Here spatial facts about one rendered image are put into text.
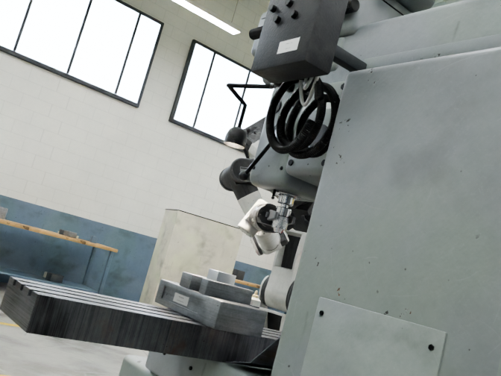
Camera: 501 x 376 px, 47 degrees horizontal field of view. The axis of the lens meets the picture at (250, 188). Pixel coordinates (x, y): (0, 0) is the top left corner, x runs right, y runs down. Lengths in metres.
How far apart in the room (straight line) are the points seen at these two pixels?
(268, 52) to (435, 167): 0.49
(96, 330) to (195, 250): 6.53
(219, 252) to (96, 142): 2.82
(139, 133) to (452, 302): 8.94
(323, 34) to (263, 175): 0.53
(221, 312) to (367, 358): 0.49
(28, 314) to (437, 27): 1.08
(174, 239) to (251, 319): 6.24
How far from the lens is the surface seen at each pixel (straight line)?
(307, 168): 1.51
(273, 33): 1.39
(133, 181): 9.71
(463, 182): 1.06
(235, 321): 1.50
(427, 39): 1.42
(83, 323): 1.34
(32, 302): 1.31
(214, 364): 1.55
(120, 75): 9.61
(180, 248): 7.77
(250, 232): 1.90
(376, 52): 1.51
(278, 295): 2.41
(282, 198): 1.71
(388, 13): 1.70
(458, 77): 1.15
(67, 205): 9.33
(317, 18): 1.30
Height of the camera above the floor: 1.06
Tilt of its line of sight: 8 degrees up
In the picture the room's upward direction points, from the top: 15 degrees clockwise
